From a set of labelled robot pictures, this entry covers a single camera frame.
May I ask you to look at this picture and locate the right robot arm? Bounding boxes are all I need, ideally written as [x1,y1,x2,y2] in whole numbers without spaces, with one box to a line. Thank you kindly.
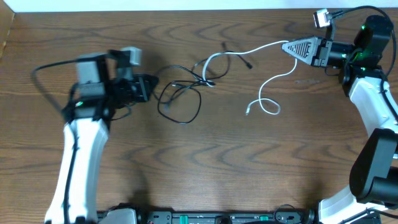
[281,9,397,223]

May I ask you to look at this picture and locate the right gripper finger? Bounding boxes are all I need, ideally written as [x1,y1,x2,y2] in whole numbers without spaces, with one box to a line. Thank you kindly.
[281,36,322,50]
[282,46,316,65]

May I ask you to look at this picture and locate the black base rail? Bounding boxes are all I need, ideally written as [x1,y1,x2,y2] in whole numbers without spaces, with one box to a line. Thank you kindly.
[96,202,382,224]

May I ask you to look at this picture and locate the black USB cable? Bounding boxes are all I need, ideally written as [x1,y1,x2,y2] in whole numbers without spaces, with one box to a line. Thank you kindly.
[167,42,253,103]
[152,63,216,125]

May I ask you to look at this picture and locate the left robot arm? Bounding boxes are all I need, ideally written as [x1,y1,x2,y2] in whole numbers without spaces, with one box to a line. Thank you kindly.
[44,47,159,223]

